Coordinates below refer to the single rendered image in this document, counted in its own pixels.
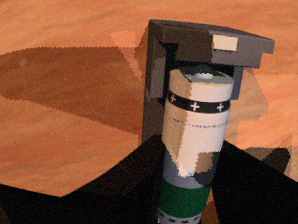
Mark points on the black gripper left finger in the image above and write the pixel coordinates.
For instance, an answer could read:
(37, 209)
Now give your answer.
(126, 194)

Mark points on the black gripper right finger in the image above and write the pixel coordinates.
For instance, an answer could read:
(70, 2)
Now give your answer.
(246, 191)

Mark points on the white and green battery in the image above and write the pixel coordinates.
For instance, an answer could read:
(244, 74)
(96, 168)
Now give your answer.
(196, 112)

